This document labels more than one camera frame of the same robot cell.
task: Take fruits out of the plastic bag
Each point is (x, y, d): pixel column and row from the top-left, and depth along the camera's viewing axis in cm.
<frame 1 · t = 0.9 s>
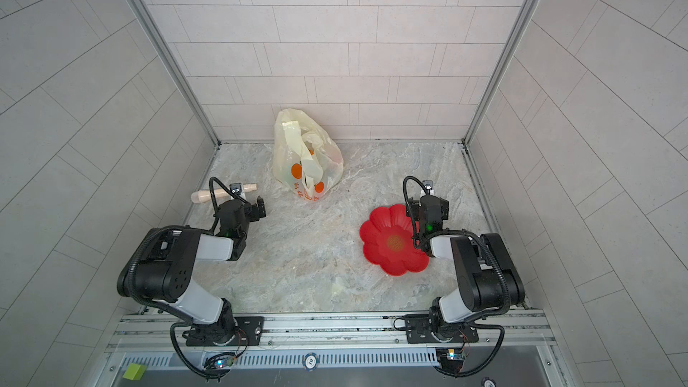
left hand: (251, 194, 95), fingers open
right hand: (425, 194, 95), fingers open
cream plastic bag: (306, 159, 87), point 20 cm above the table
red flower-shaped bowl: (389, 238, 91), on the table
wooden rolling pin: (202, 195, 96), point 4 cm above the table
orange fruit: (296, 170, 95), point 11 cm above the table

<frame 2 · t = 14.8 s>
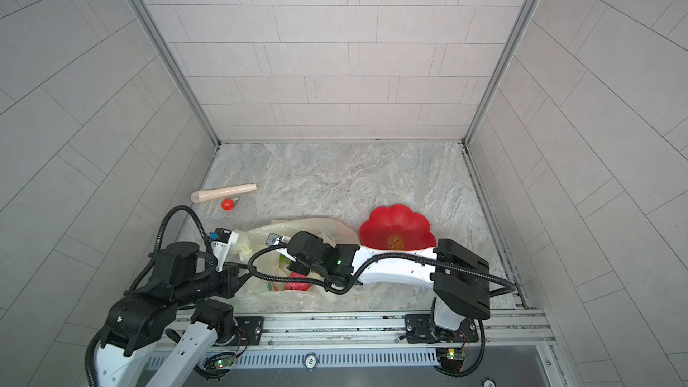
left hand: (259, 268, 66), fingers closed
right hand: (289, 246, 75), fingers closed
cream plastic bag: (274, 284, 75), point 6 cm above the table
small red ball: (227, 204, 95), point 3 cm above the table
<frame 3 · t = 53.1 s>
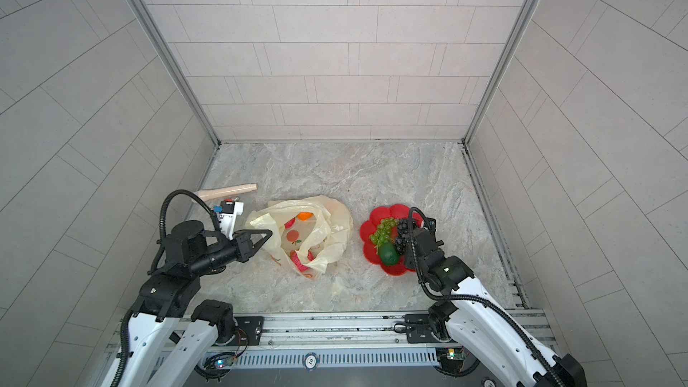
left hand: (275, 234, 67), fingers closed
right hand: (413, 250, 83), fingers open
cream plastic bag: (309, 233, 78), point 13 cm above the table
green grape bunch: (382, 232, 89), point 3 cm above the table
green avocado: (389, 253, 81), point 6 cm above the table
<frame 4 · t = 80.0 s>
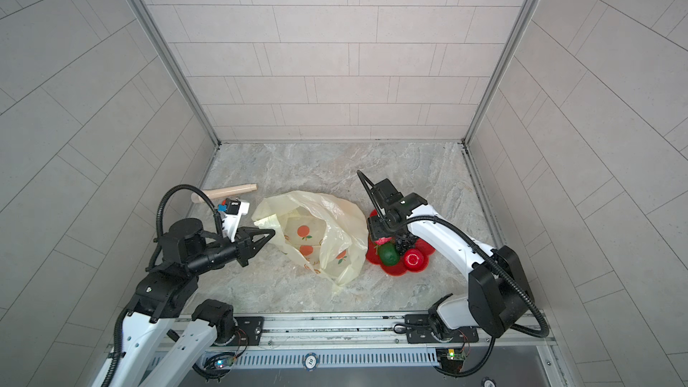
left hand: (277, 233, 66), fingers closed
right hand: (377, 230, 83), fingers open
cream plastic bag: (327, 236, 74), point 17 cm above the table
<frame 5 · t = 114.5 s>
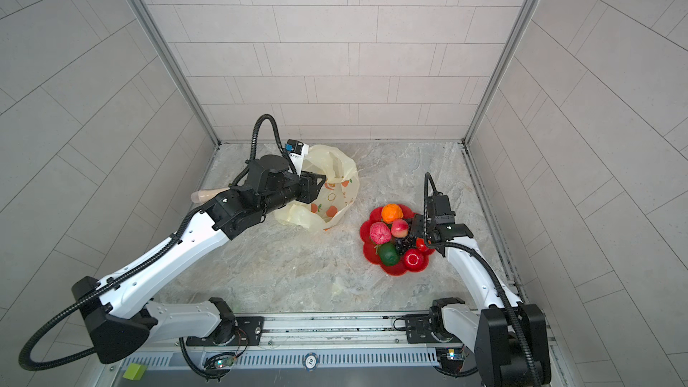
left hand: (325, 175, 70), fingers open
right hand: (419, 222, 87), fingers open
cream plastic bag: (337, 193, 94), point 7 cm above the table
pink peach: (399, 228, 83), point 10 cm above the table
